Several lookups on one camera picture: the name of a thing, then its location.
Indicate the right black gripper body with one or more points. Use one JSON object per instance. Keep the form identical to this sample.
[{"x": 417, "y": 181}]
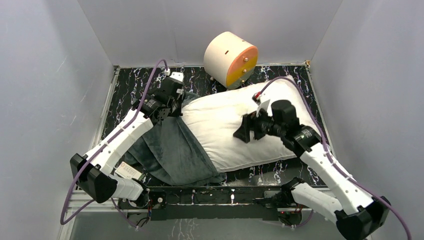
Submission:
[{"x": 265, "y": 125}]

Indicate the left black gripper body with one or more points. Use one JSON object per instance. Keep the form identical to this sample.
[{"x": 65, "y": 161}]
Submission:
[{"x": 178, "y": 102}]

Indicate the white pillow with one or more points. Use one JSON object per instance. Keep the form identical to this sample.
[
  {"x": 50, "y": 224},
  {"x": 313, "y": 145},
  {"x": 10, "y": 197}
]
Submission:
[{"x": 213, "y": 119}]

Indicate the grey plush pillowcase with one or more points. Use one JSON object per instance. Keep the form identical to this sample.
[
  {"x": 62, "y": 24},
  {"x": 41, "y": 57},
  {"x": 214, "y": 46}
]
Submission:
[{"x": 172, "y": 154}]

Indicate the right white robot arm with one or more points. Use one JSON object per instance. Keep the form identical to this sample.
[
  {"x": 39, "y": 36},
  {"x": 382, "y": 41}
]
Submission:
[{"x": 356, "y": 213}]

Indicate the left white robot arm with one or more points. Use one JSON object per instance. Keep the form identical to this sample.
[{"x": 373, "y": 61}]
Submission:
[{"x": 93, "y": 171}]

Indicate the white orange cylindrical drum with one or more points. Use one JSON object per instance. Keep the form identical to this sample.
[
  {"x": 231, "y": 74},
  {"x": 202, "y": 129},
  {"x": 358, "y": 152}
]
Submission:
[{"x": 230, "y": 60}]

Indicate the white labelled power box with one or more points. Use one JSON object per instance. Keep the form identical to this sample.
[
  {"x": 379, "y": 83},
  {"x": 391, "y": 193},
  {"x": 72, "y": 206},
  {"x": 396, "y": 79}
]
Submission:
[{"x": 124, "y": 170}]

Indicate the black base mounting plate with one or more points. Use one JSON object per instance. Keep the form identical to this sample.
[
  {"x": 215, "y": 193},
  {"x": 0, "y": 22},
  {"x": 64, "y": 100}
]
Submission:
[{"x": 222, "y": 202}]

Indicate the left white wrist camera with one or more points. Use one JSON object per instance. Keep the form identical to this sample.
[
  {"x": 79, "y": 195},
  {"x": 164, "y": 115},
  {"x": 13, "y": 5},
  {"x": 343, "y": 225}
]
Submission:
[{"x": 178, "y": 76}]

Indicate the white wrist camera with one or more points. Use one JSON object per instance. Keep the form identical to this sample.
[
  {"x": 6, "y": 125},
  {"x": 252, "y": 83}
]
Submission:
[
  {"x": 262, "y": 101},
  {"x": 178, "y": 76}
]

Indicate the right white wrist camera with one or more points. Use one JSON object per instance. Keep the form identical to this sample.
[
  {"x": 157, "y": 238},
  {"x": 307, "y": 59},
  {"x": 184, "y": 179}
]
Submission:
[{"x": 262, "y": 101}]

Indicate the aluminium left frame rail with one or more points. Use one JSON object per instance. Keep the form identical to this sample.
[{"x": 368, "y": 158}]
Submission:
[{"x": 96, "y": 100}]

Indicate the aluminium front frame rail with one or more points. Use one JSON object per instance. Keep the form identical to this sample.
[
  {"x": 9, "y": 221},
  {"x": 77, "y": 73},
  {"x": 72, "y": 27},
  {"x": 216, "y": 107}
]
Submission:
[{"x": 319, "y": 200}]

